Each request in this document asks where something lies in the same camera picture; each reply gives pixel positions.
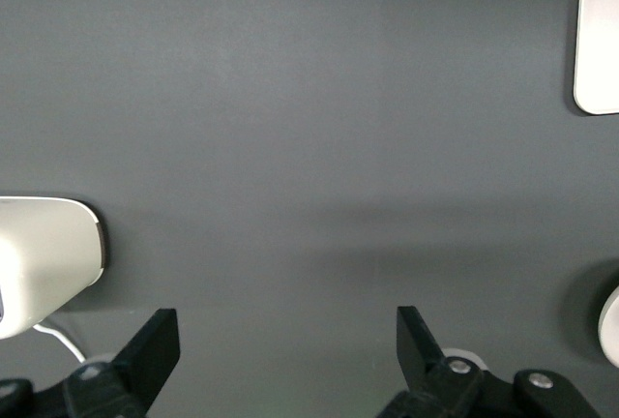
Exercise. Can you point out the round cream plate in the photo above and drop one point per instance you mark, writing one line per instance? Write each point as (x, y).
(611, 331)

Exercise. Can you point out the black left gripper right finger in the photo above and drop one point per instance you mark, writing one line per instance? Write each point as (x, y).
(425, 379)

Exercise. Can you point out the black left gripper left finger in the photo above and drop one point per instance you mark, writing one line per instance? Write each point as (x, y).
(145, 355)

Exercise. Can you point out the cream rectangular rabbit tray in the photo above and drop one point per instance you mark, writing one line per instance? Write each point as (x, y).
(599, 50)

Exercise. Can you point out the cream toaster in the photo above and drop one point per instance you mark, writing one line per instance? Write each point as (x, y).
(43, 253)

